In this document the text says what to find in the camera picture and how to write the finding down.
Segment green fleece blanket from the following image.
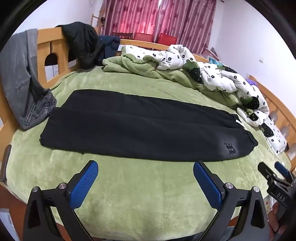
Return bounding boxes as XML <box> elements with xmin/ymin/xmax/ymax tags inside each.
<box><xmin>5</xmin><ymin>57</ymin><xmax>293</xmax><ymax>241</ymax></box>

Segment grey jeans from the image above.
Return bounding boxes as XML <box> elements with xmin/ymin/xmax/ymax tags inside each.
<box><xmin>0</xmin><ymin>28</ymin><xmax>57</xmax><ymax>130</ymax></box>

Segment black pants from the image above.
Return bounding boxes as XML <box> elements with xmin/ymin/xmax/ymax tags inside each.
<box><xmin>39</xmin><ymin>89</ymin><xmax>259</xmax><ymax>163</ymax></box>

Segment wooden rack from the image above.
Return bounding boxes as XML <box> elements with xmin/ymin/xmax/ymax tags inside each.
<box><xmin>91</xmin><ymin>14</ymin><xmax>105</xmax><ymax>35</ymax></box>

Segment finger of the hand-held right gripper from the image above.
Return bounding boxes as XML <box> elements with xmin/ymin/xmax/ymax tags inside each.
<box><xmin>258</xmin><ymin>162</ymin><xmax>278</xmax><ymax>183</ymax></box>
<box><xmin>275</xmin><ymin>162</ymin><xmax>294</xmax><ymax>180</ymax></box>

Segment black jacket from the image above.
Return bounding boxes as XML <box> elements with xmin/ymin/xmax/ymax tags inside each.
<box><xmin>55</xmin><ymin>21</ymin><xmax>104</xmax><ymax>70</ymax></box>

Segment white floral quilt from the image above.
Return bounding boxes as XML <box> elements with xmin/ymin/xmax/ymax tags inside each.
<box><xmin>102</xmin><ymin>44</ymin><xmax>288</xmax><ymax>154</ymax></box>

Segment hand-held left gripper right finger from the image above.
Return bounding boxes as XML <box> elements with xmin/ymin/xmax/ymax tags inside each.
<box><xmin>193</xmin><ymin>160</ymin><xmax>270</xmax><ymax>241</ymax></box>

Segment pink curtain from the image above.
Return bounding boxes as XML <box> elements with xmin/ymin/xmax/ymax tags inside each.
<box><xmin>102</xmin><ymin>0</ymin><xmax>216</xmax><ymax>55</ymax></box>

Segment navy garment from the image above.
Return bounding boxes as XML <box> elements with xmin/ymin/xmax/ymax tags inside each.
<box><xmin>97</xmin><ymin>35</ymin><xmax>121</xmax><ymax>66</ymax></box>

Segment wooden bed frame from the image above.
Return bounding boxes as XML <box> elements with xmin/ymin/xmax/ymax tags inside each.
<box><xmin>0</xmin><ymin>27</ymin><xmax>296</xmax><ymax>209</ymax></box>

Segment red chair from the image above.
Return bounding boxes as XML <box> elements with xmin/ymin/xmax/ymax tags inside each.
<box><xmin>134</xmin><ymin>32</ymin><xmax>154</xmax><ymax>43</ymax></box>
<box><xmin>158</xmin><ymin>33</ymin><xmax>177</xmax><ymax>45</ymax></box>

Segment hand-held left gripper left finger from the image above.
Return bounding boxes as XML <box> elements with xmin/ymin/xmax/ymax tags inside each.
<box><xmin>23</xmin><ymin>160</ymin><xmax>99</xmax><ymax>241</ymax></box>

